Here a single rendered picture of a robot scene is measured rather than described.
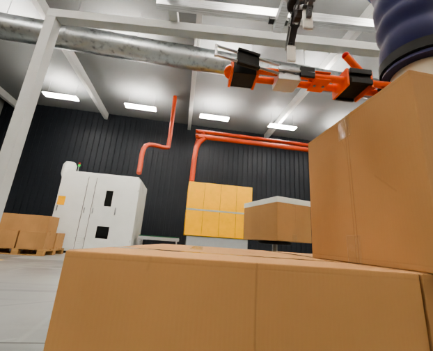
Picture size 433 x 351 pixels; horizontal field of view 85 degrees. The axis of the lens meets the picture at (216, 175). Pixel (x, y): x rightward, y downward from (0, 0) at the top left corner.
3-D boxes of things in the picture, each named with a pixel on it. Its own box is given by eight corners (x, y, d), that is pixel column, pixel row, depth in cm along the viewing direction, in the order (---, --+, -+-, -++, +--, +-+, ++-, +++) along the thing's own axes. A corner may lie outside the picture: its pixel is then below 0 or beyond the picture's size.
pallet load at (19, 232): (63, 253, 633) (70, 219, 658) (42, 256, 536) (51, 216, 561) (13, 251, 618) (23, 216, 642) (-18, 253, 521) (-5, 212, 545)
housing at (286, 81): (292, 93, 77) (292, 81, 78) (301, 80, 70) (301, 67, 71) (271, 91, 76) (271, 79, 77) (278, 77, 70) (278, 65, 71)
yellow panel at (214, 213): (243, 260, 841) (246, 192, 907) (250, 263, 754) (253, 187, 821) (180, 257, 812) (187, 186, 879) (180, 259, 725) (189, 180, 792)
